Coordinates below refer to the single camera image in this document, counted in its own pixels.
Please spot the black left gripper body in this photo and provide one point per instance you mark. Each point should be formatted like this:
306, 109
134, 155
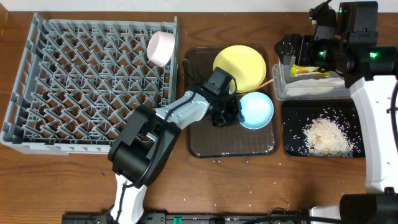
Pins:
226, 113

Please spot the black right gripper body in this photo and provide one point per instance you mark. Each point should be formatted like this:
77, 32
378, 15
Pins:
321, 54

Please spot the yellow green snack wrapper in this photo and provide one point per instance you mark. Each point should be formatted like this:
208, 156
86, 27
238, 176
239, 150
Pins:
298, 71

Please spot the light blue bowl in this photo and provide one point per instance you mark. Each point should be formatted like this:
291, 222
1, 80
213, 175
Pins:
257, 110

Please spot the white napkin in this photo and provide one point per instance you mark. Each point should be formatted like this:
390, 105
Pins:
313, 86

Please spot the wooden chopstick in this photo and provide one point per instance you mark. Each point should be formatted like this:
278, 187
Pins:
257, 88

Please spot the yellow round plate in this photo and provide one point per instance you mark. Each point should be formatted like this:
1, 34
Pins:
245, 64

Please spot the pile of rice waste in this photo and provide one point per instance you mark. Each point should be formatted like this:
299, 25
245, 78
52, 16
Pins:
326, 137

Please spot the pink white bowl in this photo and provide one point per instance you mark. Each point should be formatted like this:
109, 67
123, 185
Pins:
160, 48

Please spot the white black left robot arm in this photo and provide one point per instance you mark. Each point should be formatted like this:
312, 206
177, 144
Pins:
140, 152

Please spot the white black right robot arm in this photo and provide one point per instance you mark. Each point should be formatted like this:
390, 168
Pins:
345, 42

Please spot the clear plastic waste bin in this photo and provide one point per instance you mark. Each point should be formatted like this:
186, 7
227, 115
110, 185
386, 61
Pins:
281, 76

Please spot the black waste tray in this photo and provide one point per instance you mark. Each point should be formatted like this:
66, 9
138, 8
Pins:
292, 124

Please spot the grey plastic dishwasher rack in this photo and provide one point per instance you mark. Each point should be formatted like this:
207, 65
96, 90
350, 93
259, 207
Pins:
79, 81

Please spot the dark brown serving tray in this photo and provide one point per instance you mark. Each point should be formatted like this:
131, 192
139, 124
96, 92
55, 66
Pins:
206, 141

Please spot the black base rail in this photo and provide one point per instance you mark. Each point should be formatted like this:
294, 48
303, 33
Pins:
163, 218

